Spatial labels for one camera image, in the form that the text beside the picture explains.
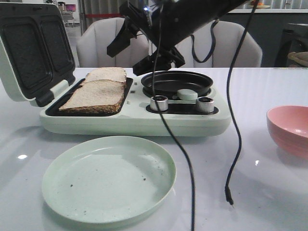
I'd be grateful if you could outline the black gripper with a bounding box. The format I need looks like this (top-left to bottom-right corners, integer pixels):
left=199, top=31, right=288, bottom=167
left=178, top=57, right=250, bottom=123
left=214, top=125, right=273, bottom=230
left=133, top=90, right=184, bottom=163
left=107, top=0, right=193, bottom=76

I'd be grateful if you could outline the bread slice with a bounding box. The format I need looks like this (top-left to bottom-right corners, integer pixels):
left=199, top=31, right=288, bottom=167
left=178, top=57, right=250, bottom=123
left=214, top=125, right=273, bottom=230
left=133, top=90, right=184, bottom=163
left=83, top=67, right=127, bottom=87
left=59, top=79, right=125, bottom=113

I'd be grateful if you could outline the mint green breakfast maker lid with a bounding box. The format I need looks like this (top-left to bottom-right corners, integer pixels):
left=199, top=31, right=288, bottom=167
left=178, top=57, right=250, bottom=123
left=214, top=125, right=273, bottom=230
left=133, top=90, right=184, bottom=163
left=0, top=2, right=76, bottom=107

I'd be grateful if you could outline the pink bowl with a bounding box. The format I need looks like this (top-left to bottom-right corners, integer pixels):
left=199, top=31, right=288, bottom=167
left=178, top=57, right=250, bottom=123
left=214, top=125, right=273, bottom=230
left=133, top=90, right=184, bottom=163
left=267, top=105, right=308, bottom=159

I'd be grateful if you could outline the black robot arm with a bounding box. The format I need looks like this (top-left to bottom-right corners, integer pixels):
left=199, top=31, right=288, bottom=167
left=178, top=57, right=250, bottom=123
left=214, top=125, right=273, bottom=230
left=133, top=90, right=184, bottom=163
left=107, top=0, right=244, bottom=76

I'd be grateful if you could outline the mint green breakfast maker base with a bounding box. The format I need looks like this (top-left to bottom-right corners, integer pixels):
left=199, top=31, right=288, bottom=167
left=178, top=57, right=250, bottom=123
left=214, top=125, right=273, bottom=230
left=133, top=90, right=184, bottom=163
left=40, top=77, right=231, bottom=137

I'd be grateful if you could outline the black round frying pan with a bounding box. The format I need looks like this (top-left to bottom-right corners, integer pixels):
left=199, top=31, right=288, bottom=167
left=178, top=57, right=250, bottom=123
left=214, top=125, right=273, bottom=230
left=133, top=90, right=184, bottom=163
left=141, top=70, right=213, bottom=99

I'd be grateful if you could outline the left grey upholstered chair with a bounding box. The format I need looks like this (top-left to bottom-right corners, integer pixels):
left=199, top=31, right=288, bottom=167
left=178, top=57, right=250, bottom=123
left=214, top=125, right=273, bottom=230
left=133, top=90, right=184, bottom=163
left=77, top=17, right=149, bottom=68

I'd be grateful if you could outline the grey upholstered chair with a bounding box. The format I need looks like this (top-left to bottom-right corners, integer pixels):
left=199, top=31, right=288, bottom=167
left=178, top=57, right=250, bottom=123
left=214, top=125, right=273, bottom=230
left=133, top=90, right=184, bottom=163
left=176, top=21, right=263, bottom=68
left=77, top=17, right=149, bottom=68

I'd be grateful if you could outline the left silver control knob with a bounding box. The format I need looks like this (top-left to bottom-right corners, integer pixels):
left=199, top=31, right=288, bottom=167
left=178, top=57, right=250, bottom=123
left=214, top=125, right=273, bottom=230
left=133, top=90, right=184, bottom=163
left=150, top=95, right=168, bottom=112

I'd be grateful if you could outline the silver control knob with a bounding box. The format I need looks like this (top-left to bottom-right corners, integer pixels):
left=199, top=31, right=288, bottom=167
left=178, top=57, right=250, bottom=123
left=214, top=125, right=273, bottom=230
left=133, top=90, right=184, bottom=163
left=150, top=95, right=168, bottom=112
left=195, top=96, right=215, bottom=113

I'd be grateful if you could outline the red barrier belt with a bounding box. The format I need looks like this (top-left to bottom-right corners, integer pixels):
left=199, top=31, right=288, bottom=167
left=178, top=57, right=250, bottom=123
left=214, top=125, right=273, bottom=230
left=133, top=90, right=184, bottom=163
left=85, top=13, right=122, bottom=18

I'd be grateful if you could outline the right silver control knob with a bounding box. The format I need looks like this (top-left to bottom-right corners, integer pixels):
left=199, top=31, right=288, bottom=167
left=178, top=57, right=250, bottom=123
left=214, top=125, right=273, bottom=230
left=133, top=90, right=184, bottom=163
left=195, top=96, right=215, bottom=113

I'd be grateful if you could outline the right grey upholstered chair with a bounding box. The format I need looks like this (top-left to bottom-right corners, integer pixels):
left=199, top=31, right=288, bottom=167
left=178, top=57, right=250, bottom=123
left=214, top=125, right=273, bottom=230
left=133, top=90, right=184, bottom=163
left=176, top=21, right=263, bottom=68

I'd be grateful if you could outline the dark grey counter cabinet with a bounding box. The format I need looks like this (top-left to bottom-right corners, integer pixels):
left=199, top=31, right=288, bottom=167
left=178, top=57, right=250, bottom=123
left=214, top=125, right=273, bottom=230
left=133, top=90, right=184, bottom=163
left=216, top=9, right=308, bottom=68

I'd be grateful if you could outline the fruit plate on counter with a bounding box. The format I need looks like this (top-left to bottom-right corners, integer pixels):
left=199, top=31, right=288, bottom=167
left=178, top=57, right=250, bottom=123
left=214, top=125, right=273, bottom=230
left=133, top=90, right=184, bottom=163
left=249, top=0, right=271, bottom=9

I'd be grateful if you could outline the mint green round plate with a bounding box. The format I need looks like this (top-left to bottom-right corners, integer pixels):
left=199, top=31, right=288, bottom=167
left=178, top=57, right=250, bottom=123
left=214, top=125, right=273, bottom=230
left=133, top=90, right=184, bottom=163
left=42, top=136, right=177, bottom=227

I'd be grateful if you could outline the black cable near pan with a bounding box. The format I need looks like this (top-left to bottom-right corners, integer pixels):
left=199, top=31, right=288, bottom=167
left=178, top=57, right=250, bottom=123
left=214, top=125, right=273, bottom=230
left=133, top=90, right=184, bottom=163
left=143, top=0, right=195, bottom=231

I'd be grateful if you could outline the black dangling loose cable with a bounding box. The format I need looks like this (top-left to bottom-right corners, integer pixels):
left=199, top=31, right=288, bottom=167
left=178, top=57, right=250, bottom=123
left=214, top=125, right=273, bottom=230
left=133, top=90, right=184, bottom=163
left=224, top=0, right=260, bottom=209

